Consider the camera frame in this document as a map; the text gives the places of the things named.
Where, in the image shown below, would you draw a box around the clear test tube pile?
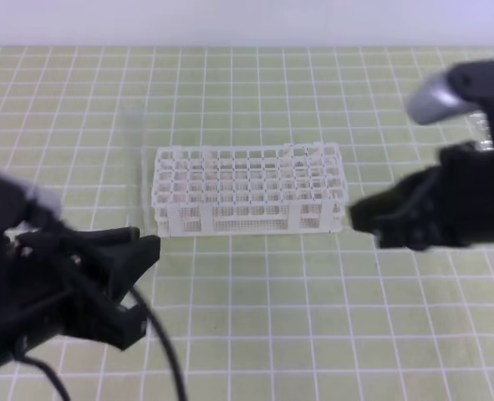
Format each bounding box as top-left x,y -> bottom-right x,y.
462,111 -> 494,153

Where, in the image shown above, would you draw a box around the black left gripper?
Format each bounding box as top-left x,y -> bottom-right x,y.
0,226 -> 161,367

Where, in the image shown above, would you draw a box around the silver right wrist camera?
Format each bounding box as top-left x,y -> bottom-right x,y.
406,58 -> 494,125

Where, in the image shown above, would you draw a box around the black left camera cable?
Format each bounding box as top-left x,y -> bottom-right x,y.
16,287 -> 189,401

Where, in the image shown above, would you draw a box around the white test tube rack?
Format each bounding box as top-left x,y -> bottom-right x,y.
151,142 -> 349,237

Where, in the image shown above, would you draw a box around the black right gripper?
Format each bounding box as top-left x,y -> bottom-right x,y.
349,100 -> 494,251

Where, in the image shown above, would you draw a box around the clear glass test tube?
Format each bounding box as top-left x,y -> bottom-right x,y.
122,107 -> 146,232

